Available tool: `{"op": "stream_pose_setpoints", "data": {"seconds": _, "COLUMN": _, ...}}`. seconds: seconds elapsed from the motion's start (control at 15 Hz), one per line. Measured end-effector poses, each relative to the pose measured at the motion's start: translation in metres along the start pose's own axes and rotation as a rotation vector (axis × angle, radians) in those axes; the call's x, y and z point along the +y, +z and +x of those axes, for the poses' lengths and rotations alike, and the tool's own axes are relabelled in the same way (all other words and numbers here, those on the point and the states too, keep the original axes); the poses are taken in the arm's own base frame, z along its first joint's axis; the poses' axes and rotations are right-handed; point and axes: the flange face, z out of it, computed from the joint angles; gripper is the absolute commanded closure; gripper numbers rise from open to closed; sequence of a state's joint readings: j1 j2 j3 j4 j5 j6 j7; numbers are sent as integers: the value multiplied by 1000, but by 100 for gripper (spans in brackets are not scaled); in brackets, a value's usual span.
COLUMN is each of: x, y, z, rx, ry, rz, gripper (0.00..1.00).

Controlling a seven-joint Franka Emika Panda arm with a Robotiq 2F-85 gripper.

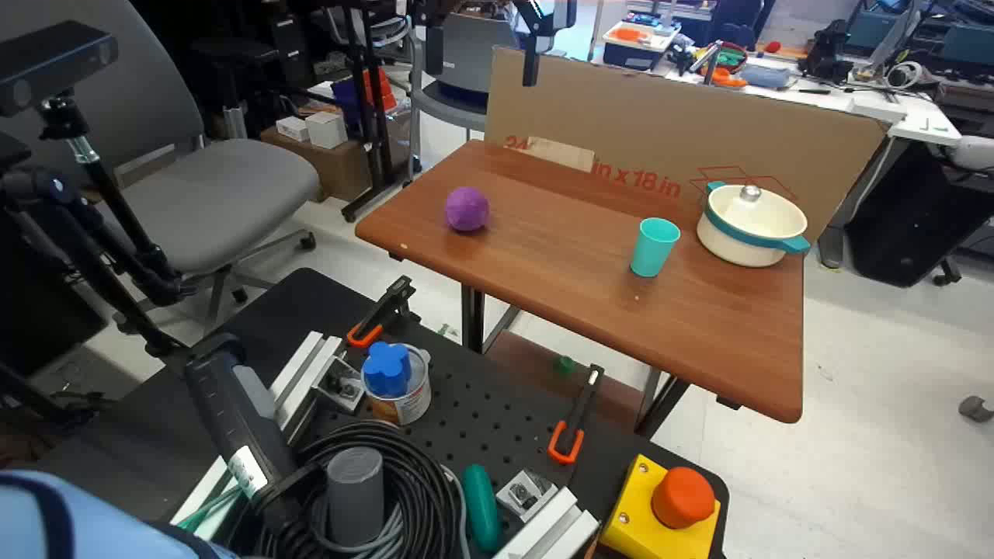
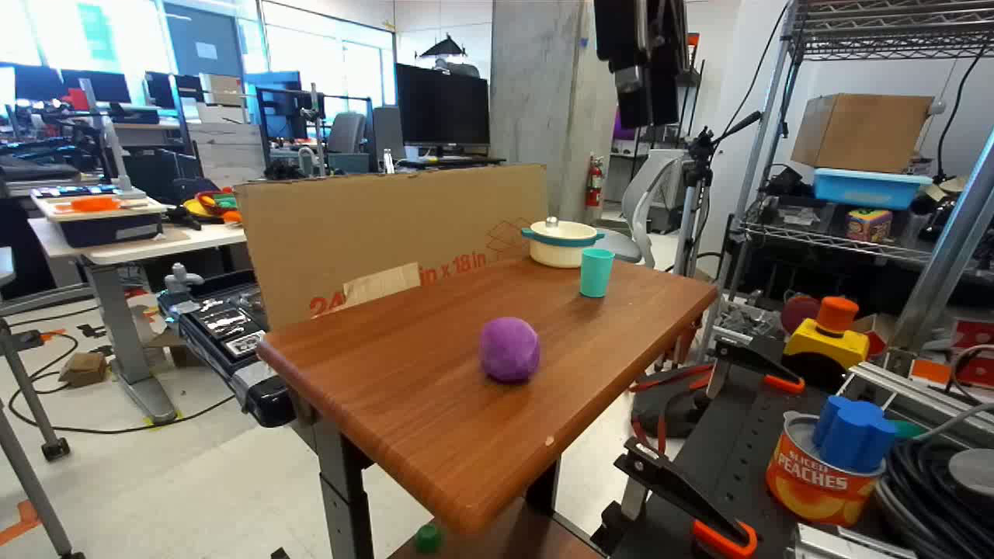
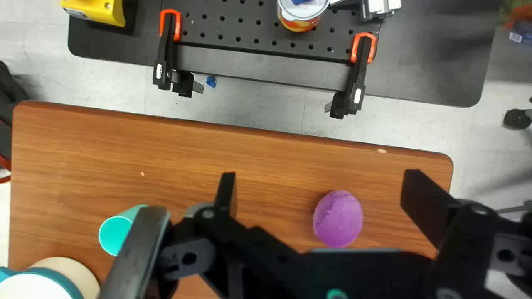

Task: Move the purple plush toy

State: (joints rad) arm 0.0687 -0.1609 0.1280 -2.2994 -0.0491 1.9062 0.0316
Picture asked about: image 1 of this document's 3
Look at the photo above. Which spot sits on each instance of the purple plush toy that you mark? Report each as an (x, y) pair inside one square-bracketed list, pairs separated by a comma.
[(467, 209)]

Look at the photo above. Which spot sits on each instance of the wooden table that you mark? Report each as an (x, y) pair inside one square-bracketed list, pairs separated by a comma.
[(601, 269)]

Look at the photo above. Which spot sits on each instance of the teal plastic cup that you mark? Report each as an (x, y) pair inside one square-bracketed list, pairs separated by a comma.
[(653, 248)]

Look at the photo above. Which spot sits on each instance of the cardboard box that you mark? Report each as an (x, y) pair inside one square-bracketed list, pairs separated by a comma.
[(326, 158)]

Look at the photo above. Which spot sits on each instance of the brown cardboard sheet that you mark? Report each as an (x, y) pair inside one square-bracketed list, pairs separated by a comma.
[(683, 130)]

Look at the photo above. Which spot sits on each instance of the grey cylinder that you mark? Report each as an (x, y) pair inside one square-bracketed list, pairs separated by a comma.
[(355, 495)]

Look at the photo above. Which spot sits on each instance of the white pot with teal rim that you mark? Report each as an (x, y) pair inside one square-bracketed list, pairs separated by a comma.
[(750, 221)]

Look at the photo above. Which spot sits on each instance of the yellow emergency stop box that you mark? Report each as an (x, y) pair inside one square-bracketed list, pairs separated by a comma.
[(653, 516)]

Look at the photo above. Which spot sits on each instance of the grey office chair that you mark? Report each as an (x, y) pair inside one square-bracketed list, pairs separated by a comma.
[(202, 173)]

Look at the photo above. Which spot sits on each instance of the white background desk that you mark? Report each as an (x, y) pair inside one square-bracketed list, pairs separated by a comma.
[(879, 98)]

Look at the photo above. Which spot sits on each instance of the black office chair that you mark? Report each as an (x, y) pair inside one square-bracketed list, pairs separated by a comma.
[(916, 206)]

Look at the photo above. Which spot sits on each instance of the light blue cloth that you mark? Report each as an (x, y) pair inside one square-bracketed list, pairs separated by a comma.
[(73, 516)]

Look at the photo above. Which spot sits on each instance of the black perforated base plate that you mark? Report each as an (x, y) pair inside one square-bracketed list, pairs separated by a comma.
[(485, 415)]

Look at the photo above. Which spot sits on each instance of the aluminium extrusion rail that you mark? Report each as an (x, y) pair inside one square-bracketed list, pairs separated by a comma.
[(307, 377)]

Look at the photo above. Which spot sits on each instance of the aluminium extrusion bracket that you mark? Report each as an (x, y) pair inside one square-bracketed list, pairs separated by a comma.
[(544, 516)]

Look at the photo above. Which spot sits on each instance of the black camera on tripod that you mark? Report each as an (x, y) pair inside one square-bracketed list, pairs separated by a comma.
[(62, 134)]

